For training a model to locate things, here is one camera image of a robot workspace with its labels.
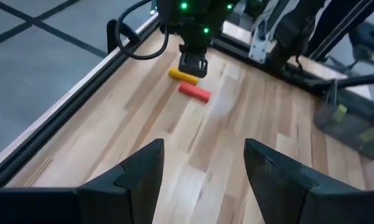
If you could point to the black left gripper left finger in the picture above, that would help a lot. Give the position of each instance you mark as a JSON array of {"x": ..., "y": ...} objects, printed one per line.
[{"x": 118, "y": 202}]

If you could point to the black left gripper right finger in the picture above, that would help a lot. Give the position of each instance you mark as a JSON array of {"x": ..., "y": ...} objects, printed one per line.
[{"x": 286, "y": 199}]

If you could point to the yellow block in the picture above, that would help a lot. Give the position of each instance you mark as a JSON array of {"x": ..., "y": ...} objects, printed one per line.
[{"x": 180, "y": 75}]

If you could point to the red block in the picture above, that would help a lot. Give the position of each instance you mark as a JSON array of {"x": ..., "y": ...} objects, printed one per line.
[{"x": 194, "y": 91}]

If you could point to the green block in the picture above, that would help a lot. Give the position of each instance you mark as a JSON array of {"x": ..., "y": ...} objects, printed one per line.
[
  {"x": 340, "y": 112},
  {"x": 369, "y": 134}
]

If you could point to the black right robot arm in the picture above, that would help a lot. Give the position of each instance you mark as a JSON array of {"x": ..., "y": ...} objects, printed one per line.
[{"x": 193, "y": 18}]

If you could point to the grey translucent bin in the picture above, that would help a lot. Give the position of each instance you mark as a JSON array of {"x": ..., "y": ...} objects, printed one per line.
[{"x": 345, "y": 133}]

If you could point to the silver frame bracket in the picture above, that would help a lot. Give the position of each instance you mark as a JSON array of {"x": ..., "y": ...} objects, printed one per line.
[{"x": 258, "y": 46}]

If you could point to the black horizontal frame brace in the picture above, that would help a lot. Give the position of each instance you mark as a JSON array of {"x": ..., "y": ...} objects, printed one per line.
[{"x": 361, "y": 80}]

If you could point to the black diagonal frame strut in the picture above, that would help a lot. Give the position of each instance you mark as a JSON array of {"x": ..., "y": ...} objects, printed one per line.
[{"x": 339, "y": 25}]

